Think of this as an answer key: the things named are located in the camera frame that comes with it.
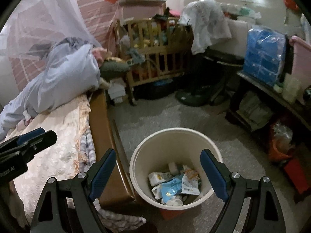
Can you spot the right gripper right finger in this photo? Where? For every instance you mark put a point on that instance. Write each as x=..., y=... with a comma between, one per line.
x=264, y=212

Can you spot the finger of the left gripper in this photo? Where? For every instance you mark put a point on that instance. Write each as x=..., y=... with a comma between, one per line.
x=33, y=146
x=18, y=140

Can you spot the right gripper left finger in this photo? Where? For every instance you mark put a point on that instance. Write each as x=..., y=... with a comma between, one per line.
x=68, y=205

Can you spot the blue plastic wrapper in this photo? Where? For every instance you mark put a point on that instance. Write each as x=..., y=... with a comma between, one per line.
x=171, y=188

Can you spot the pink quilted bedspread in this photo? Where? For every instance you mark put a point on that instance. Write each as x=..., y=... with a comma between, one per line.
x=61, y=160

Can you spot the striped bed sheet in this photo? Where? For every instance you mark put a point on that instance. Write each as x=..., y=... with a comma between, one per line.
x=108, y=209

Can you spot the grey-blue duvet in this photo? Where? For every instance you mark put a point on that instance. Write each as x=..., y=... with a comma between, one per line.
x=71, y=70

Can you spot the beige waste bin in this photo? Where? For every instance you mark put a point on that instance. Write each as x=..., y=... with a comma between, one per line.
x=165, y=152

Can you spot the dark wooden side table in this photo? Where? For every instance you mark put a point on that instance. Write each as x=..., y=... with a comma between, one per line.
x=294, y=116

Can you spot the white mosquito net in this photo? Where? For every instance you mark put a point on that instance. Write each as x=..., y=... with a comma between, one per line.
x=36, y=25

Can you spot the pink plastic tub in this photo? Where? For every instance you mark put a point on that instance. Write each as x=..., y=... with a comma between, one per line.
x=301, y=61

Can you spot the blue packaged tissue pack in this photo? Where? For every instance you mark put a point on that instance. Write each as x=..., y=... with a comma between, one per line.
x=265, y=55

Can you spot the wooden baby crib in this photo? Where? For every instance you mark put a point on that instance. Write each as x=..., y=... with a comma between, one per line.
x=162, y=47

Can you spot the white plastic bag pile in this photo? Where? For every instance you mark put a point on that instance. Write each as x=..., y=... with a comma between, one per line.
x=208, y=23

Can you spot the wooden bed frame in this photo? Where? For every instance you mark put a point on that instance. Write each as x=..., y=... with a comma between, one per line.
x=109, y=150

